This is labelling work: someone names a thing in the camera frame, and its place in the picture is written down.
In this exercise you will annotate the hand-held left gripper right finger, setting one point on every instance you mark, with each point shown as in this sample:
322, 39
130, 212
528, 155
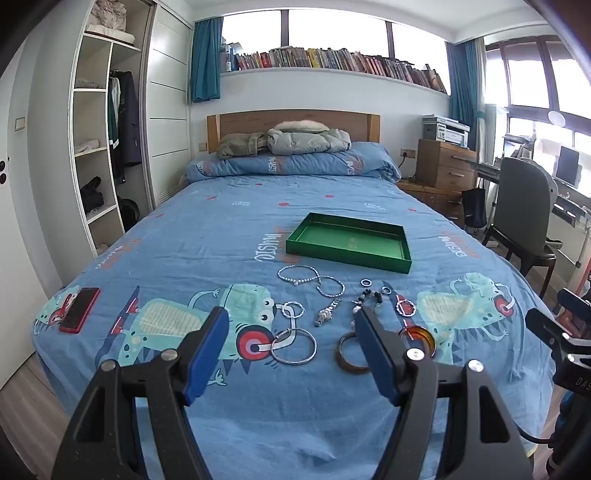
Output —
376, 357

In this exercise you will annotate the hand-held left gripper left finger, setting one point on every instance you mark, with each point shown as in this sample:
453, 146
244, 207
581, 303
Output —
207, 353

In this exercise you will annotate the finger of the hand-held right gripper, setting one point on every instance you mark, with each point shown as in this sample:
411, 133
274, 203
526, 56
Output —
542, 325
575, 302

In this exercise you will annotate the brown bangle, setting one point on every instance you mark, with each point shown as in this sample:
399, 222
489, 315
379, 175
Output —
341, 360

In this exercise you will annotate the twisted silver hoop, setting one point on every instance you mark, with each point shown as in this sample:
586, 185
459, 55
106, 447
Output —
283, 310
397, 307

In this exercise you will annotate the large silver bangle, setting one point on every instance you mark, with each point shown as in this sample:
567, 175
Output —
294, 363

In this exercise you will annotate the green tray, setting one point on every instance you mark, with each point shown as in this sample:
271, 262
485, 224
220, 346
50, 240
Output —
341, 233

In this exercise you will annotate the amber bangle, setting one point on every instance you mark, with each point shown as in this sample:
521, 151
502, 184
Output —
429, 341

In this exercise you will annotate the silver wristwatch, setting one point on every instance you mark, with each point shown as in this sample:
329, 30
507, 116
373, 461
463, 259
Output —
323, 316

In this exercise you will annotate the grey chair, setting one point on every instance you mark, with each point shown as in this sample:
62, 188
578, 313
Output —
521, 203

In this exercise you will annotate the blue printed bed sheet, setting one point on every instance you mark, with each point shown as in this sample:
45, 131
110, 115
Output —
207, 240

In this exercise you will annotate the red phone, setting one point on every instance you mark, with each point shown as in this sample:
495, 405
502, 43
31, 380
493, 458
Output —
79, 310

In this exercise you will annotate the dark tote bag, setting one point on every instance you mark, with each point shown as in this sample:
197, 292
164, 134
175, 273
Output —
474, 207

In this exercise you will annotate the computer monitor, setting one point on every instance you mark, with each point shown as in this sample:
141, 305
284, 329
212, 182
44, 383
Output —
568, 166

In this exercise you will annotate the black backpack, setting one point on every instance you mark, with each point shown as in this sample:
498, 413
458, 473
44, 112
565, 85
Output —
128, 214

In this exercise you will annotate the wooden nightstand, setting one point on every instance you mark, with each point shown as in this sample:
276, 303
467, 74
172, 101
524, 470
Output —
429, 196

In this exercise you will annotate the wooden drawer cabinet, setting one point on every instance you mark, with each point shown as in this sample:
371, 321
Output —
445, 164

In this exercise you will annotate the black bag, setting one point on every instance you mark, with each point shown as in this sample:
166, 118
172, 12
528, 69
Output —
92, 196

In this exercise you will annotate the blue pillow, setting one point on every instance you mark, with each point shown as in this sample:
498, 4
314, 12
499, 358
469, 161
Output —
300, 164

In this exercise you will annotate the olive jacket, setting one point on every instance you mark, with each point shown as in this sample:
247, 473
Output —
238, 144

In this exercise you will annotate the white printer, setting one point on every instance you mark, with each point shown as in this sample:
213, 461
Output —
445, 131

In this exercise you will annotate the grey puffer jacket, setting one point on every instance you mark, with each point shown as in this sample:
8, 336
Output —
240, 122
304, 138

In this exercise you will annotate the white folded clothes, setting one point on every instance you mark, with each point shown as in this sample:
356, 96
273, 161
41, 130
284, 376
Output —
90, 145

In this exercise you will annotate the white wardrobe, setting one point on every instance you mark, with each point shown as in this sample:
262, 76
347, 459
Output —
168, 115

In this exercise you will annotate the teal curtain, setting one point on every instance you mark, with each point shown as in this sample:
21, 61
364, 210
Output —
461, 87
207, 60

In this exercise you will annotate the hanging clothes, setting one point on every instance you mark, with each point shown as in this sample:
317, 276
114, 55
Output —
127, 120

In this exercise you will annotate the row of books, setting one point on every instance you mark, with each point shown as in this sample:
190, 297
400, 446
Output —
332, 59

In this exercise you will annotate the light switch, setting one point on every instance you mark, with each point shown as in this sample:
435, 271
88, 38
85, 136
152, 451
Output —
20, 123

